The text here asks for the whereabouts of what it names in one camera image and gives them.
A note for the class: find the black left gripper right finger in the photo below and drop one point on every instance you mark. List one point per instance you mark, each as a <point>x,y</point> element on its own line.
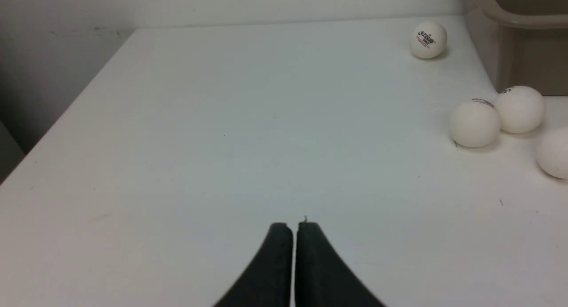
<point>322,278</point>

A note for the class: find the brown plastic bin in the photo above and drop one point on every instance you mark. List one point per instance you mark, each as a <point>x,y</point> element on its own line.
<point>521,42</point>

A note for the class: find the white ball with logo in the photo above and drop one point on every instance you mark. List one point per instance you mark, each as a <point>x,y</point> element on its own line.
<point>474,124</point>

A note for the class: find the white ball cluster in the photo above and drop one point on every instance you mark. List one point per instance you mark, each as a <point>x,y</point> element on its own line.
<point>552,152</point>
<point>521,109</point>

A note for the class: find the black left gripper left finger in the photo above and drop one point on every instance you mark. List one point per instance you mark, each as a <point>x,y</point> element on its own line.
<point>266,282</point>

